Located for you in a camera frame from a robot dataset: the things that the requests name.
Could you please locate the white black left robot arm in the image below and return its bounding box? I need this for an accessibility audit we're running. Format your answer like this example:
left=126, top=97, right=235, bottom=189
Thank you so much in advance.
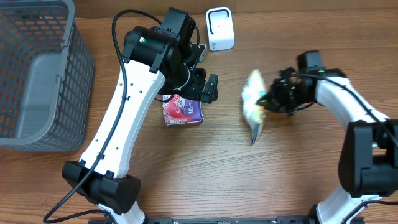
left=62, top=8, right=218, bottom=223

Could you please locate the red purple snack packet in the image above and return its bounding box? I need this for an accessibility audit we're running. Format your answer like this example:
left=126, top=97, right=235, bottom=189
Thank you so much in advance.
left=162, top=94, right=204, bottom=126

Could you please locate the white barcode scanner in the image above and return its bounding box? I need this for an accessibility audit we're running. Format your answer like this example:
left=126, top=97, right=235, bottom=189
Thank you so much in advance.
left=205, top=7, right=234, bottom=51

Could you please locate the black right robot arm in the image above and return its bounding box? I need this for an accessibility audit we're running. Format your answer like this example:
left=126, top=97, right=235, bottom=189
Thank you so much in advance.
left=241, top=50, right=397, bottom=223

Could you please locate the yellow orange snack bag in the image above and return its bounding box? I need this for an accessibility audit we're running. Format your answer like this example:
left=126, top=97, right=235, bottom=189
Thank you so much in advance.
left=241, top=69, right=267, bottom=145

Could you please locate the grey plastic mesh basket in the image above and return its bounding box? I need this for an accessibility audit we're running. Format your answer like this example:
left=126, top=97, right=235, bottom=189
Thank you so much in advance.
left=1, top=0, right=95, bottom=152

